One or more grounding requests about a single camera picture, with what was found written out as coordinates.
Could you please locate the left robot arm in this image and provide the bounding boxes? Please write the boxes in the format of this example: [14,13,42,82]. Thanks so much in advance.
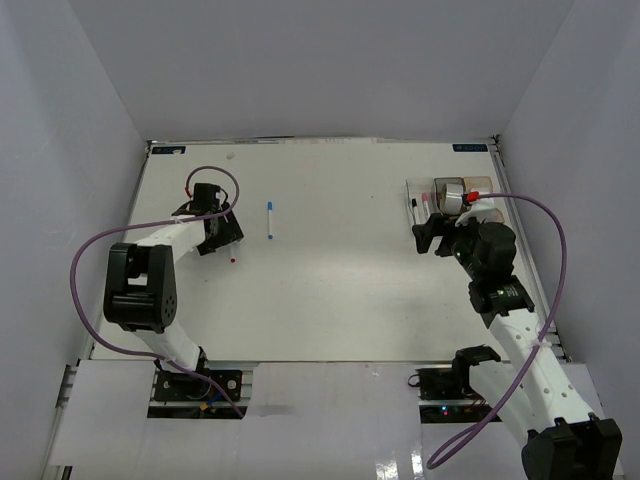
[103,183,244,399]

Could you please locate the amber bin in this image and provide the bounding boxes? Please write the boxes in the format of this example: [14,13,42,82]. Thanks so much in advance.
[456,176,504,226]

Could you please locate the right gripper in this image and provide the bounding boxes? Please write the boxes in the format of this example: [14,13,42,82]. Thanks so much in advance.
[412,211,486,281]

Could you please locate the dark grey bin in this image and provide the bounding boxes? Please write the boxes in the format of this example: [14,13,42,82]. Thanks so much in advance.
[434,177,466,216]

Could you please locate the blue marker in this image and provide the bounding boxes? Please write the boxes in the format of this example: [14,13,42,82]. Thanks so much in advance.
[267,201,274,240]

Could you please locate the clear bin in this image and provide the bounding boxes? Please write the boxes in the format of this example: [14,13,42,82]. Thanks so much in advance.
[405,177,439,226]

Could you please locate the large tape roll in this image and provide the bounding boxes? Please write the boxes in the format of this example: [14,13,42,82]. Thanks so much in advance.
[440,183,464,215]

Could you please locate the black marker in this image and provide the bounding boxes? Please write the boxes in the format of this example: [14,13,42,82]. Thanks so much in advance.
[411,198,421,225]

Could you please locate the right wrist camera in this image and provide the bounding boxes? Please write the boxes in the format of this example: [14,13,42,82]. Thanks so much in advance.
[455,190,496,227]

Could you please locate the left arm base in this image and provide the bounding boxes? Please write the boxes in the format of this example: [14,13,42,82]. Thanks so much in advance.
[147,368,248,420]

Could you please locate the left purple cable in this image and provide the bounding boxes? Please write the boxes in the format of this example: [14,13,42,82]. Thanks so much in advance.
[69,166,246,420]

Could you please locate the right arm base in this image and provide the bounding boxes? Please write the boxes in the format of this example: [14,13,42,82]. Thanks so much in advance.
[407,366,491,425]

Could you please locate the pink marker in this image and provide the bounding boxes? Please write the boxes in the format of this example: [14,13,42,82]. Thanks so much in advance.
[421,192,431,222]

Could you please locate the paper clip jar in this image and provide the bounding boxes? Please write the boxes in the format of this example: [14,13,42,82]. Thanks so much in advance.
[486,208,505,223]
[462,176,493,194]

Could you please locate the right blue label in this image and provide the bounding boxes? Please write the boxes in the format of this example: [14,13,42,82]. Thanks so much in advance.
[452,143,488,153]

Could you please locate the blue label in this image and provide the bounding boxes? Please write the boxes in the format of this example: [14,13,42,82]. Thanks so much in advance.
[452,143,488,153]
[151,146,186,155]

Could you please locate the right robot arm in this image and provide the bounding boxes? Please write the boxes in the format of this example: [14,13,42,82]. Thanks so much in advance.
[412,213,622,479]

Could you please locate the purple cable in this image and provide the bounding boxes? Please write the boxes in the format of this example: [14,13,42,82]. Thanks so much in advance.
[69,166,246,420]
[427,193,568,471]

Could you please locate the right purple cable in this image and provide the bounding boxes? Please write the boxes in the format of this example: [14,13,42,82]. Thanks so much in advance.
[427,193,568,471]

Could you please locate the left blue label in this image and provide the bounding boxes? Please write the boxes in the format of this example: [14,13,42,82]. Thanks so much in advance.
[151,146,186,155]

